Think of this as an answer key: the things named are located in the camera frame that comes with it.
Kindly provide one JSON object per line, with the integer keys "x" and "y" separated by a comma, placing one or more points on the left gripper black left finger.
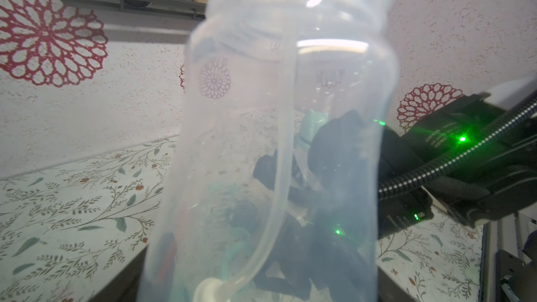
{"x": 123, "y": 287}

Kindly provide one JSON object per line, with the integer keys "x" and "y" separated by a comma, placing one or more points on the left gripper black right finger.
{"x": 389, "y": 291}

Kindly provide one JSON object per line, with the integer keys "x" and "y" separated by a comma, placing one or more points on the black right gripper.
{"x": 436, "y": 255}

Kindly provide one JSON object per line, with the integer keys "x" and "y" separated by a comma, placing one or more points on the metal base rail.
{"x": 508, "y": 266}

